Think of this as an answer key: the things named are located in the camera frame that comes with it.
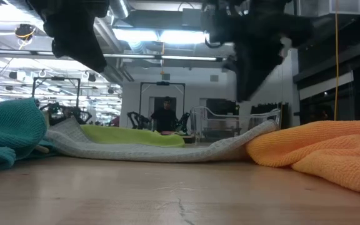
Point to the lime green microfiber towel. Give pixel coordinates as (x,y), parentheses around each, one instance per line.
(130,136)

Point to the clear plastic bin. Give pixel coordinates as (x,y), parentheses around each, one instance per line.
(217,125)

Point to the black background station frame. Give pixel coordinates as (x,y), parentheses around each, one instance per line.
(162,83)
(56,78)

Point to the orange microfiber towel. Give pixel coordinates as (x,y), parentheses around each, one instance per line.
(308,143)

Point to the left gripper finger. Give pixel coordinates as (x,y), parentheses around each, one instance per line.
(80,50)

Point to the teal microfiber towel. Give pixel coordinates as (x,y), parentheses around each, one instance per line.
(11,125)

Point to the light grey microfiber towel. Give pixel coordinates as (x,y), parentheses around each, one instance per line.
(155,153)

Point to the person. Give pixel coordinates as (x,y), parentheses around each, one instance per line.
(165,118)

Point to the background black robot arm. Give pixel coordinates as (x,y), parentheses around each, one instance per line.
(136,118)
(183,120)

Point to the dark background robot station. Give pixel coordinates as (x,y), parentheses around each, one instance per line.
(64,112)

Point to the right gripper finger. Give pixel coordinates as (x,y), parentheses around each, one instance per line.
(252,68)

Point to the long ceiling light bar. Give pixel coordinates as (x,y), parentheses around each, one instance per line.
(183,57)

